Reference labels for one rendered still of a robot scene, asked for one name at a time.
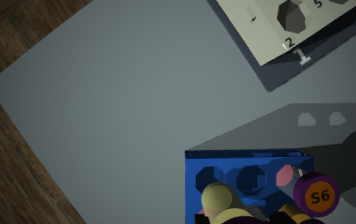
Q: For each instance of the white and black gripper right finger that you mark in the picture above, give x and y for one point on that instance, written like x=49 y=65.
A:
x=281 y=217

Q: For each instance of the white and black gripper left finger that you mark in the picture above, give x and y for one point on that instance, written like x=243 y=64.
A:
x=201 y=219

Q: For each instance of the blue tube rack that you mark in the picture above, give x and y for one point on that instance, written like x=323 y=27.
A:
x=243 y=170

